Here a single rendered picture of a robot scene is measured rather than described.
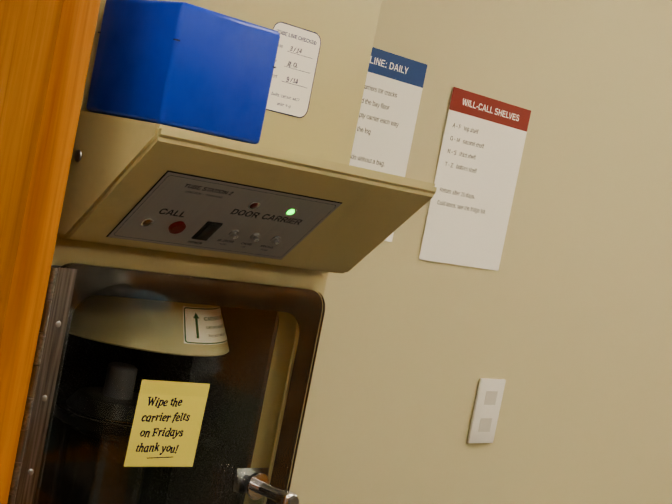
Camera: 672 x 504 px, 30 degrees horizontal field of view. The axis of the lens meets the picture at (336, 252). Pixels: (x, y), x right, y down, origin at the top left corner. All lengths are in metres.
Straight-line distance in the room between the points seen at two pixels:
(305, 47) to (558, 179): 1.14
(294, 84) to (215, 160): 0.21
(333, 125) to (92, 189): 0.31
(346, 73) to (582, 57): 1.10
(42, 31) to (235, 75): 0.15
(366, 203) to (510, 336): 1.14
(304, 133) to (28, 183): 0.35
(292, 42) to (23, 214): 0.36
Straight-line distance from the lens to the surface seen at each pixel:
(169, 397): 1.10
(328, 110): 1.18
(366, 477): 2.01
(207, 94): 0.95
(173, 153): 0.94
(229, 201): 1.01
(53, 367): 1.03
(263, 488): 1.19
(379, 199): 1.10
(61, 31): 0.89
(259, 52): 0.98
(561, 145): 2.23
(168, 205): 0.99
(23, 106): 0.91
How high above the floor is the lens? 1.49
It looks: 3 degrees down
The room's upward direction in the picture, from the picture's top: 11 degrees clockwise
